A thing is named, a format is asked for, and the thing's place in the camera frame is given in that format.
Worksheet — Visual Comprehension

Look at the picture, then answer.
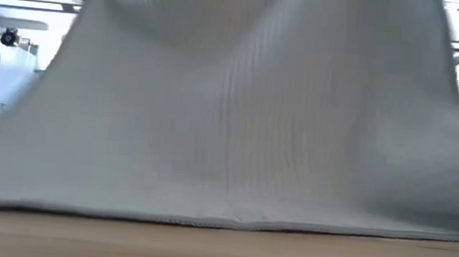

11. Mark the grey microfiber towel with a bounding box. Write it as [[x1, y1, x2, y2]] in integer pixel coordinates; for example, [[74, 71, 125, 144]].
[[0, 0, 459, 255]]

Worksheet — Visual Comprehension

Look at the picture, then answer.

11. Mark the black round fixture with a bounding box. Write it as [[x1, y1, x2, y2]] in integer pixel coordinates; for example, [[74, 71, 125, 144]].
[[0, 25, 23, 49]]

